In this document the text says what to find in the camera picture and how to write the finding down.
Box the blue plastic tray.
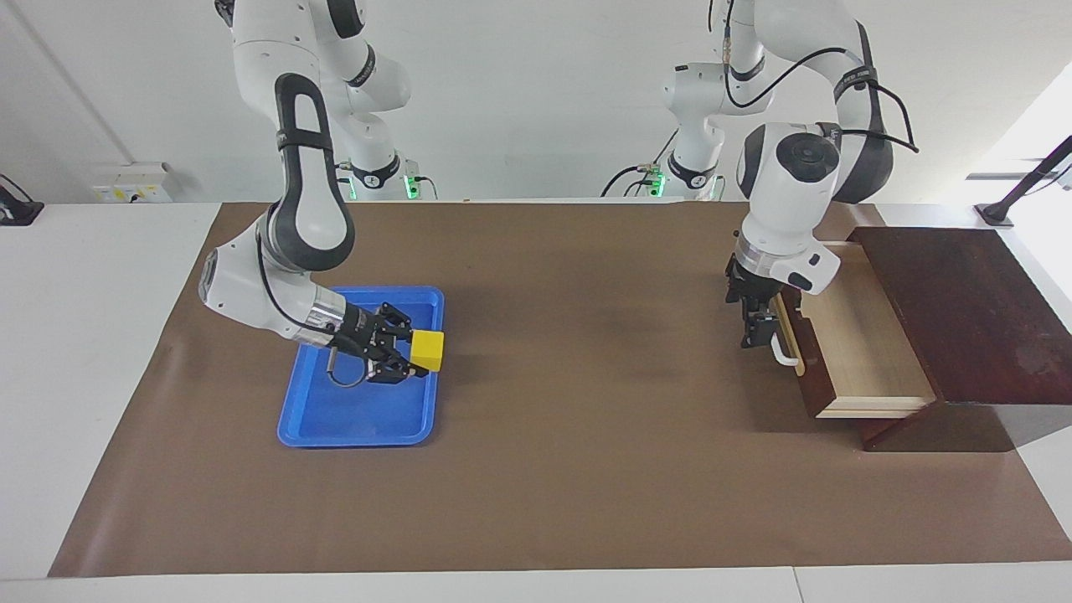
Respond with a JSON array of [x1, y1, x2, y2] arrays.
[[276, 286, 446, 449]]

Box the wooden drawer with dark front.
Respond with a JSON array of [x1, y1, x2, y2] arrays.
[[772, 241, 937, 420]]

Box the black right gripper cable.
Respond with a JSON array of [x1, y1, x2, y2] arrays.
[[255, 230, 371, 389]]

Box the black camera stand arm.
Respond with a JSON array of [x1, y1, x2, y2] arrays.
[[974, 134, 1072, 229]]

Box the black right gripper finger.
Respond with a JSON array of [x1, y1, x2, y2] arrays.
[[375, 303, 415, 340], [368, 350, 430, 384]]

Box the tan handle backing plate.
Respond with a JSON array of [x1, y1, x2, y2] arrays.
[[774, 291, 807, 377]]

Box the black stand base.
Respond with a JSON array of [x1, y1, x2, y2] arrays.
[[0, 174, 44, 227]]

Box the white wall power socket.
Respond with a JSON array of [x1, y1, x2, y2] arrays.
[[92, 163, 174, 204]]

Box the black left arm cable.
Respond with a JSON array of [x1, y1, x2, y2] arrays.
[[724, 0, 920, 153]]

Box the brown table mat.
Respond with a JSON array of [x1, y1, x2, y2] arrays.
[[48, 201, 1072, 579]]

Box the yellow cube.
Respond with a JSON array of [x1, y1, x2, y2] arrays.
[[410, 329, 446, 374]]

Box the dark wooden cabinet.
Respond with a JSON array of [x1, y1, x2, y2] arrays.
[[848, 226, 1072, 453]]

